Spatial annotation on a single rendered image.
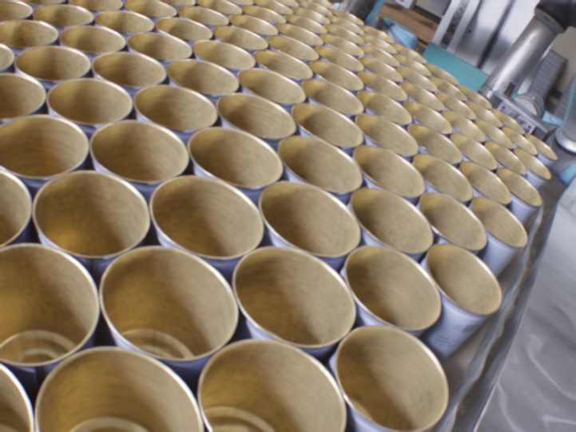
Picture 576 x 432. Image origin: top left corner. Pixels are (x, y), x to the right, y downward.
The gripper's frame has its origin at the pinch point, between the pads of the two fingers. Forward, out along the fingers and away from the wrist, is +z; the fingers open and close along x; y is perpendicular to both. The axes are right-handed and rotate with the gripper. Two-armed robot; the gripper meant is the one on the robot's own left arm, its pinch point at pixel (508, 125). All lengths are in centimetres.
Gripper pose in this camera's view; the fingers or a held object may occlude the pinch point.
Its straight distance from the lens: 84.7
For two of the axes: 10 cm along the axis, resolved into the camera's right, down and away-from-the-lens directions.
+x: 7.3, 6.1, -3.1
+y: 3.6, -7.3, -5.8
